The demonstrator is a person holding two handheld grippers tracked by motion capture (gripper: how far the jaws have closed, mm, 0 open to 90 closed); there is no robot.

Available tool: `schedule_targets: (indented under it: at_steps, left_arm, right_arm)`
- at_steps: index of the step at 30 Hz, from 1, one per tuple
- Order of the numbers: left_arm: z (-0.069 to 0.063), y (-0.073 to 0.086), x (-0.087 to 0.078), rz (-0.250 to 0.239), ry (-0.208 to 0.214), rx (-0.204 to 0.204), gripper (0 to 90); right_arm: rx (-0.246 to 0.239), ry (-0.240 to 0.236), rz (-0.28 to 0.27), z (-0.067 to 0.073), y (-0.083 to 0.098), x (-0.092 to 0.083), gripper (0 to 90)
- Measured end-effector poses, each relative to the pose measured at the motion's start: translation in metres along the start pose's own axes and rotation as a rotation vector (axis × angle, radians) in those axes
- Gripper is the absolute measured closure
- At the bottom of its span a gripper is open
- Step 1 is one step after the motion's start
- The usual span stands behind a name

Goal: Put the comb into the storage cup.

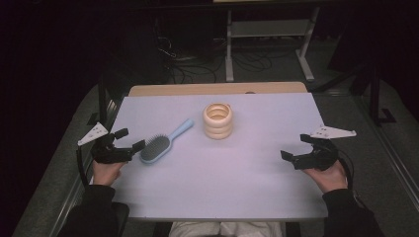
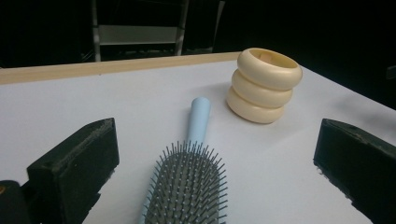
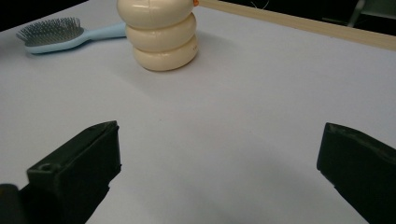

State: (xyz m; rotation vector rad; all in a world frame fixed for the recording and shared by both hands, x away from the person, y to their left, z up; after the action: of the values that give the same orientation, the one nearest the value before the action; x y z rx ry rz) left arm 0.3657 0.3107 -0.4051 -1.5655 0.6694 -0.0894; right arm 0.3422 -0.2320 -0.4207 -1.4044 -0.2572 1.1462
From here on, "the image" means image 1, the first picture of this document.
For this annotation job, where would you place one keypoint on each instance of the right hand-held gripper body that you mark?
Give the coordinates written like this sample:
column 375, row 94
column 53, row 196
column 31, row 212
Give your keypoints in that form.
column 318, row 156

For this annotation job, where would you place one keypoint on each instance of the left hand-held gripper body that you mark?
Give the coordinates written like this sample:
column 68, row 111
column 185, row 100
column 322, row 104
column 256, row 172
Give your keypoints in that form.
column 108, row 154

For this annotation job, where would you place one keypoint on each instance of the light blue hairbrush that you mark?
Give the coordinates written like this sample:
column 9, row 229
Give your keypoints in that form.
column 158, row 148

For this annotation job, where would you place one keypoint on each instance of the cream ringed cup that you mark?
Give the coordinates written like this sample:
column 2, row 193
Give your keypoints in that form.
column 217, row 125

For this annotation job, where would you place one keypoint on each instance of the person's left hand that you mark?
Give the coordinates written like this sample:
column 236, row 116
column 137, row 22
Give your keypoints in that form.
column 104, row 173

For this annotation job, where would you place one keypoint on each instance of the person's right hand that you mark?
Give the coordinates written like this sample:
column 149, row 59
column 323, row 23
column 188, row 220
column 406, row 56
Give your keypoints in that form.
column 327, row 179

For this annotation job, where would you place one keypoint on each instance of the black metal stand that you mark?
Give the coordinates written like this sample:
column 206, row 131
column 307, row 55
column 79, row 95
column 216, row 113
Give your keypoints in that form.
column 375, row 98

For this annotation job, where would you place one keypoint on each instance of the wooden table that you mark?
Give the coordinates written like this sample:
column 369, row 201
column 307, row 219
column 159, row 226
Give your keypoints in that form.
column 197, row 89

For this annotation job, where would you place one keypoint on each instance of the person's legs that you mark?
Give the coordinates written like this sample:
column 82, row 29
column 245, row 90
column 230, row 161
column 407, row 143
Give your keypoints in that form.
column 227, row 229

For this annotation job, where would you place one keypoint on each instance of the grey metal stand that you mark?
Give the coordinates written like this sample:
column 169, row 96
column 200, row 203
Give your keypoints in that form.
column 270, row 29

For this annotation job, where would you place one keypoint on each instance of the dark metal frame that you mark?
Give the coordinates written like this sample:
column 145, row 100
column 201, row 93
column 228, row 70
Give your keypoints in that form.
column 103, row 95

